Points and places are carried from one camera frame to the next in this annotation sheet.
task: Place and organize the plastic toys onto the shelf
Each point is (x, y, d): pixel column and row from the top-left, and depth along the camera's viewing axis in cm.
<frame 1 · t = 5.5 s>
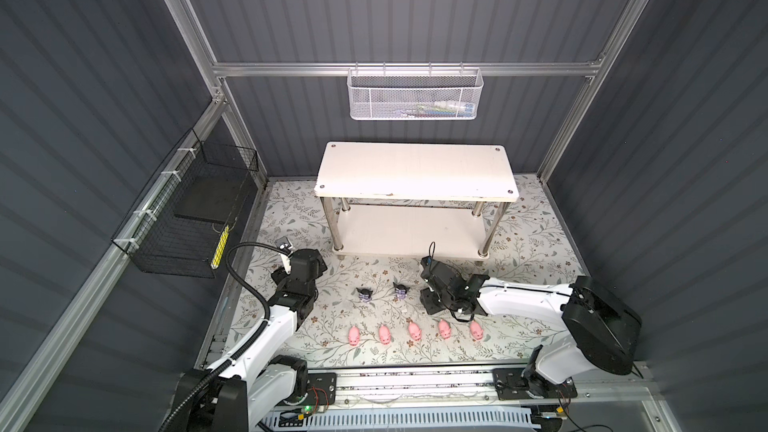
left hand: (299, 259, 85), fingers open
right hand: (428, 299, 88), fingers open
black purple toy figure left: (364, 294, 86), point 5 cm above the table
black purple toy figure middle: (401, 290, 86), point 6 cm above the table
pink pig toy: (354, 335, 82), point 2 cm above the table
pink pig toy 2: (384, 334, 83), on the table
pink pig toy 3: (415, 331, 83), point 2 cm above the table
pink pig toy 4: (444, 329, 83), point 2 cm above the table
pink pig toy 5: (476, 330, 83), point 2 cm above the table

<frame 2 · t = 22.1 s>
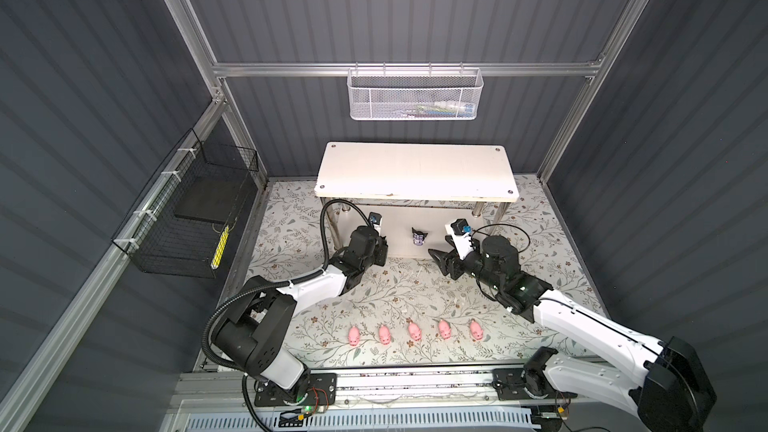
left hand: (380, 239, 91), fingers open
right hand: (442, 245, 78), fingers open
black purple toy figure middle: (418, 237, 91), point 12 cm above the table
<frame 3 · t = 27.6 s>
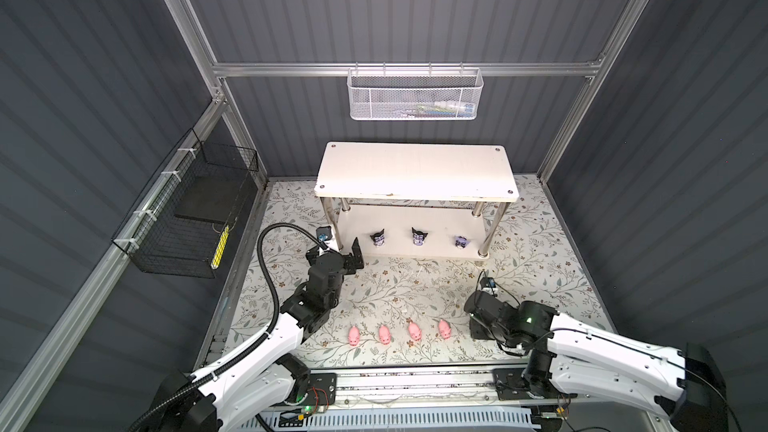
left hand: (341, 242, 80), fingers open
right hand: (474, 326, 79), fingers closed
purple toy figure right: (461, 242, 93), point 9 cm above the table
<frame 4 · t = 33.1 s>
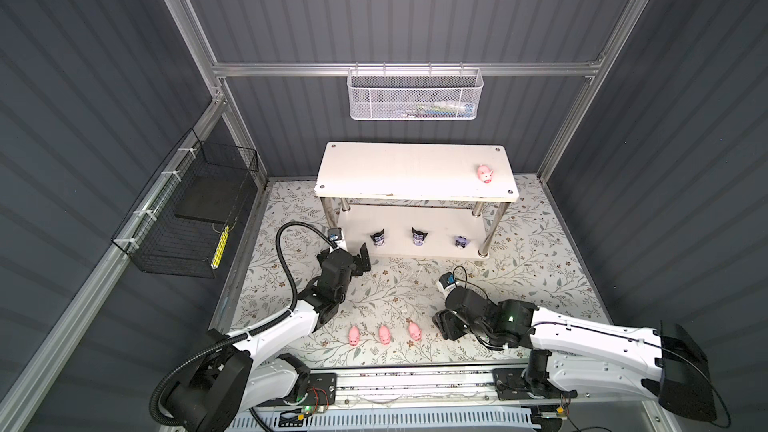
left hand: (351, 246, 85), fingers open
right hand: (443, 319, 79), fingers open
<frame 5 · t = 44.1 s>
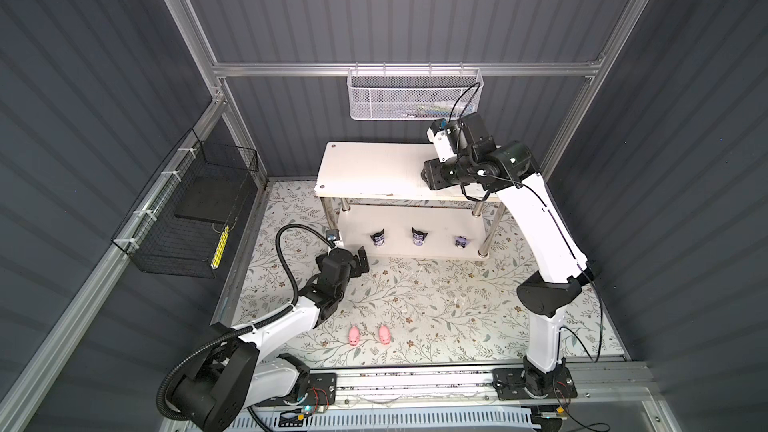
left hand: (349, 250, 87), fingers open
right hand: (431, 174, 72), fingers open
